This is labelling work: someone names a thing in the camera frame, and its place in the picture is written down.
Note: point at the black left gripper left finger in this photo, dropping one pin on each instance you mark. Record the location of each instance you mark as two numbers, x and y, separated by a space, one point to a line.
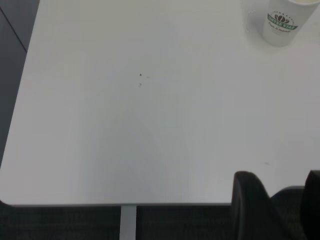
250 207

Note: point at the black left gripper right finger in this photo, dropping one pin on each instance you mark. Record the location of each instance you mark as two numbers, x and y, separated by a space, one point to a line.
312 207

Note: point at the white paper coffee cup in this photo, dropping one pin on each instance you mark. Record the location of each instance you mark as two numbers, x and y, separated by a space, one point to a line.
280 32

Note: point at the grey metal table leg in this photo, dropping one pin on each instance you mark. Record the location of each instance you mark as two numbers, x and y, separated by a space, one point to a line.
128 222

